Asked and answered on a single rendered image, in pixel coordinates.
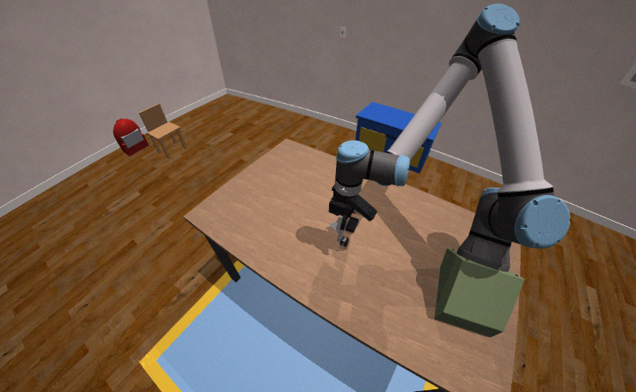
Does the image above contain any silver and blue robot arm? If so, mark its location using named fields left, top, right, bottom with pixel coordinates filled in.
left=334, top=4, right=571, bottom=272

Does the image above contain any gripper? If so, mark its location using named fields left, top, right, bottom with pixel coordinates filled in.
left=329, top=186, right=356, bottom=242

